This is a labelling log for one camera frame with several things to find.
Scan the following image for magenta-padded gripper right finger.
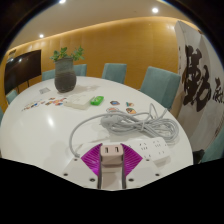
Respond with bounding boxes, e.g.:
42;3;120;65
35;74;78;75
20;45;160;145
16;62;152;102
120;143;162;190

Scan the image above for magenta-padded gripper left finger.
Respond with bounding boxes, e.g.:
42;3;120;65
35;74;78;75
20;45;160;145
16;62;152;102
61;143;103;190

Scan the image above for small pink charger block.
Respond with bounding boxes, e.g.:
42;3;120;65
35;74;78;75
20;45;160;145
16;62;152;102
98;142;125;191

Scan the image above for white power strip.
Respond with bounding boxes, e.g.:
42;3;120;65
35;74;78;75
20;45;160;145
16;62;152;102
77;136;171;165

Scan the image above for flat white box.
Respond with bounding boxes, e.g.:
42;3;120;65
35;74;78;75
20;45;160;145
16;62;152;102
63;94;96;110

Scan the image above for small green object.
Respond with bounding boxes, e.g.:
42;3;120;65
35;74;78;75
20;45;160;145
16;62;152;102
89;95;105;106

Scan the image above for scattered small colourful stickers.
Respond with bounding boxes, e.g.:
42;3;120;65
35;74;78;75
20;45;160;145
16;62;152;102
41;96;68;107

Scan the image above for colourful sticker sheet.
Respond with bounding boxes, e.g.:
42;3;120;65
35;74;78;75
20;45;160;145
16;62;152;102
21;101;43;112

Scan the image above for teal chairs group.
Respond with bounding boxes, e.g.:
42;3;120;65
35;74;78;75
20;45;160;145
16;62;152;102
0;62;224;164

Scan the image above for small grey card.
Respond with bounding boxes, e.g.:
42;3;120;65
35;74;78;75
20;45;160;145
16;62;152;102
38;87;52;95

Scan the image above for potted plant in grey vase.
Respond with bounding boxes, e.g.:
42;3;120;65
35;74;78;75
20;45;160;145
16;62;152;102
49;45;86;94

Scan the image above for white calligraphy folding screen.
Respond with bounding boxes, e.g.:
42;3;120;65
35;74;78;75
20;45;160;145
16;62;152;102
173;20;224;153

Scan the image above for black wall television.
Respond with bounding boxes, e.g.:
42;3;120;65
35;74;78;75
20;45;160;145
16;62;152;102
3;49;43;96

